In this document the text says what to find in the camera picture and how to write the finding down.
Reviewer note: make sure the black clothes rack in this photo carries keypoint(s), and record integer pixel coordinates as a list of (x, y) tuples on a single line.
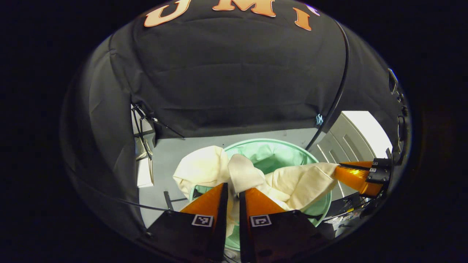
[(348, 58)]

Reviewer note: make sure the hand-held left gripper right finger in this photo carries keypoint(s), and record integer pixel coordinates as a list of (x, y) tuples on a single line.
[(278, 233)]

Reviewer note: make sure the black backdrop stand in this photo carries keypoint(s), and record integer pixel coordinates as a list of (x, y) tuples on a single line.
[(146, 117)]

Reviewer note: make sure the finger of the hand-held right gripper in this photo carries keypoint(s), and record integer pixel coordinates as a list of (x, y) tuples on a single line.
[(382, 163), (358, 180)]

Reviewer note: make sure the cream jacket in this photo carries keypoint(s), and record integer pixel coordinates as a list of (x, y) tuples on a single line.
[(204, 168)]

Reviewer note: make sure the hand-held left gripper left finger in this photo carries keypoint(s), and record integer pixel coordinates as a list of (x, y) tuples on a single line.
[(190, 233)]

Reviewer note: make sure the white box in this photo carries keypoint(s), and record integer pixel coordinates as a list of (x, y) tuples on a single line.
[(144, 175)]

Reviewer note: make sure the green laundry hamper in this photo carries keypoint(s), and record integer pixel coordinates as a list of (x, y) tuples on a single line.
[(278, 153)]

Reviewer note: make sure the black backdrop cloth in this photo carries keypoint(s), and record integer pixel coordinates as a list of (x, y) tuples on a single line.
[(226, 73)]

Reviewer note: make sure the light blue tie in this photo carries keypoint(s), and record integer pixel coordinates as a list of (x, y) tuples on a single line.
[(319, 119)]

